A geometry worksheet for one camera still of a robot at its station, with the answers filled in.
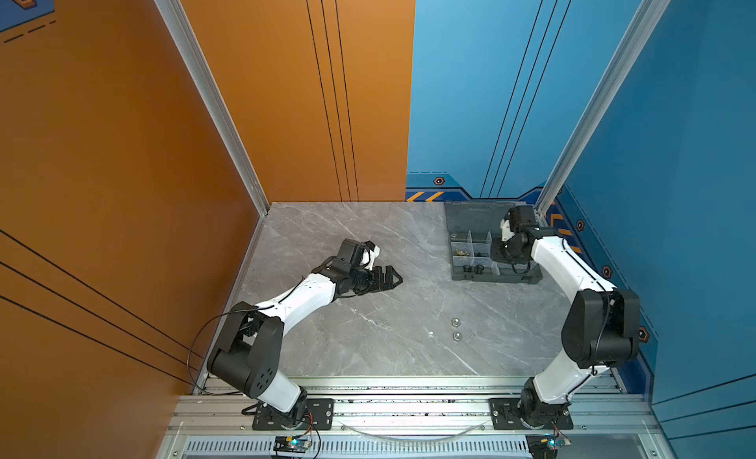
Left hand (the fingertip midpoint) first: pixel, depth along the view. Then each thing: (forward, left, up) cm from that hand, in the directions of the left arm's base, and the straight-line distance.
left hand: (393, 278), depth 87 cm
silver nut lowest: (-13, -19, -10) cm, 25 cm away
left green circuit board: (-40, +25, -12) cm, 48 cm away
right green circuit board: (-39, -39, -10) cm, 56 cm away
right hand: (+9, -33, 0) cm, 34 cm away
